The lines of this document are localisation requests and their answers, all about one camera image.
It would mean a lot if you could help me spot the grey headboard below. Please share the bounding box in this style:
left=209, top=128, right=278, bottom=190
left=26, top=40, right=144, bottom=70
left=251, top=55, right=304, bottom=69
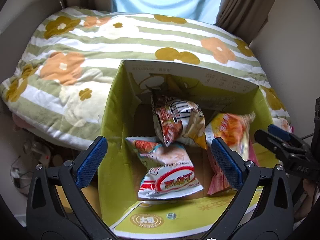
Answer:
left=1, top=0, right=62, bottom=81

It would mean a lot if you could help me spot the shrimp chips bag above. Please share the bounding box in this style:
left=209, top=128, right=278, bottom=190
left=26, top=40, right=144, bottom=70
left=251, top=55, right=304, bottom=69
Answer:
left=125, top=137, right=203, bottom=200

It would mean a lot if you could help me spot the floral striped quilt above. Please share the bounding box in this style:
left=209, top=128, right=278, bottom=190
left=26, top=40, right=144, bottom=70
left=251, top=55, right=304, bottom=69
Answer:
left=1, top=7, right=291, bottom=149

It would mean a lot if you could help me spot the orange sticks snack bag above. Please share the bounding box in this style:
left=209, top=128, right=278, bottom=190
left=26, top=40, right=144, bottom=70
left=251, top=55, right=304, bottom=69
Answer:
left=205, top=112, right=255, bottom=161

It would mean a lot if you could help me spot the pink striped snack bag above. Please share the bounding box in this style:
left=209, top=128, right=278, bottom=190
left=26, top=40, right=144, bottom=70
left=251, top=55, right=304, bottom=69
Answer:
left=207, top=142, right=259, bottom=196

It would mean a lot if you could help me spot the green cardboard box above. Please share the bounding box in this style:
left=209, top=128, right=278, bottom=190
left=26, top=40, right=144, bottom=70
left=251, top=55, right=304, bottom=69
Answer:
left=98, top=60, right=272, bottom=239

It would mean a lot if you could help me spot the right brown curtain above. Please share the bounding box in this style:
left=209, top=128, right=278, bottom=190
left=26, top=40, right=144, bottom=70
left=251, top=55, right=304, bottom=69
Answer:
left=215, top=0, right=275, bottom=44

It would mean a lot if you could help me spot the silver chips bag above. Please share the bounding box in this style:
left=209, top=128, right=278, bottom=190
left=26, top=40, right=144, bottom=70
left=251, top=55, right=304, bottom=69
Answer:
left=151, top=92, right=207, bottom=149

